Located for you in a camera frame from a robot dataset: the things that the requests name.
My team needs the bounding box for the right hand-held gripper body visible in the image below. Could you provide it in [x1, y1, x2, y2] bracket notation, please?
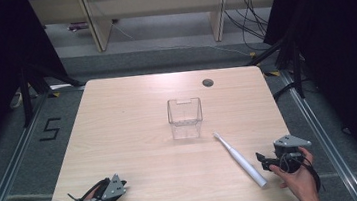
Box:
[271, 132, 316, 176]

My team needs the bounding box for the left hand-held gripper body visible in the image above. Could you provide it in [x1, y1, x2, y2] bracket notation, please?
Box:
[86, 172, 131, 201]

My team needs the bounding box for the person's right hand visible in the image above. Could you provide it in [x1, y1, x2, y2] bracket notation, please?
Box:
[266, 144, 322, 201]

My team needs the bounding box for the white electric toothbrush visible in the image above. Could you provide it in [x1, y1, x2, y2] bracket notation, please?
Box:
[212, 126, 269, 194]

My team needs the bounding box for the black metal stand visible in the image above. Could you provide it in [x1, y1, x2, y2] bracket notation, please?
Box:
[16, 54, 90, 129]
[242, 31, 309, 105]

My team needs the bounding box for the clear plastic container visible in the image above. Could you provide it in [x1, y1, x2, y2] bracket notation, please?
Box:
[165, 95, 206, 142]

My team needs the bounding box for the small purple object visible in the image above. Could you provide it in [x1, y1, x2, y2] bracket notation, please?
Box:
[67, 20, 91, 34]

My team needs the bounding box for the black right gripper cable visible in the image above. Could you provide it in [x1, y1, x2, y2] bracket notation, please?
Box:
[279, 149, 324, 198]

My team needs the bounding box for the thick black floor cable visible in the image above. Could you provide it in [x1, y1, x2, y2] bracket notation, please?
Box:
[270, 80, 301, 103]

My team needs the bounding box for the grey round cable grommet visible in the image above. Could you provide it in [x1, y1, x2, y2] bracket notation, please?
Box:
[201, 78, 215, 89]

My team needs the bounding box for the white coiled cable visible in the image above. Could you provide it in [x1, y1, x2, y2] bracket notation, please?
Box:
[8, 91, 27, 111]

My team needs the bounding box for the bundle of black hanging cables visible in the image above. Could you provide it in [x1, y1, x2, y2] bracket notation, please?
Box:
[222, 0, 274, 55]

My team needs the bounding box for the beige wooden desk frame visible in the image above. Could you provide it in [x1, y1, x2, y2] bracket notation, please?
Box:
[28, 0, 286, 62]

